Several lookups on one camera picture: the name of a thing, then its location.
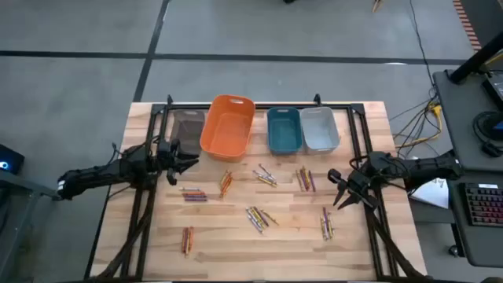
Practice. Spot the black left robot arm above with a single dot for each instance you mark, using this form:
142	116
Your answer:
98	175

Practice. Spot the white paper sheet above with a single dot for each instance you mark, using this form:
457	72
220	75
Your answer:
434	194

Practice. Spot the orange plastic bin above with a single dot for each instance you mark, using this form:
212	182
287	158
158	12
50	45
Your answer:
228	133

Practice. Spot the black desk caster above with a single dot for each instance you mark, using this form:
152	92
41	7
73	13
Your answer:
454	250

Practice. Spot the black stand foot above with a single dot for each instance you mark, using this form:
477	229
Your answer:
289	1

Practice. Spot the teal plastic bin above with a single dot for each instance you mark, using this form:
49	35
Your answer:
283	133

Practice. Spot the black metal post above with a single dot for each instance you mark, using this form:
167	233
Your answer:
477	59

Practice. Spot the black frame clamp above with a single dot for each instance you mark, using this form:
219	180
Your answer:
316	99
169	99

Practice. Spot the light grey plastic bin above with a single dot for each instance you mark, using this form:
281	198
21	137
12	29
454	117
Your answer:
319	131

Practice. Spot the grey metal table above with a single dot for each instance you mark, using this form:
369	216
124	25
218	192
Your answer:
15	220

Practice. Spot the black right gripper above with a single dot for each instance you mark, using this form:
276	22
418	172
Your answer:
364	182

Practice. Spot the brown plastic bin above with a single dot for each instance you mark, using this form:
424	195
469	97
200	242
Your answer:
190	129

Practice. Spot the black backlit keyboard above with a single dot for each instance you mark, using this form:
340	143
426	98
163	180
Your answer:
485	204

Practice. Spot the black aluminium table frame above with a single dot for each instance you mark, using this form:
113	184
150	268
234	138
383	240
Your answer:
261	106

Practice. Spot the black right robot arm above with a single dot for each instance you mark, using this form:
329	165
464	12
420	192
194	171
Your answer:
424	169

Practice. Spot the black box with blue light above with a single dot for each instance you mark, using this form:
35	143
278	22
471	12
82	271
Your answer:
13	159

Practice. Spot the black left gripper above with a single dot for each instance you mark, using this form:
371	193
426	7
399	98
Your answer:
167	162

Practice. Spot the black electronic device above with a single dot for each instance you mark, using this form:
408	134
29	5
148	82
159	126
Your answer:
496	90

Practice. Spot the grey desk top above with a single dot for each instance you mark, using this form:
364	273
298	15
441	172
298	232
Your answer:
483	243
460	118

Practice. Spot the wooden stand leg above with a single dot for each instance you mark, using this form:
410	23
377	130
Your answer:
378	4

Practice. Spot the orange striped floor tape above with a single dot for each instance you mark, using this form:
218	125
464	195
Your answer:
467	27

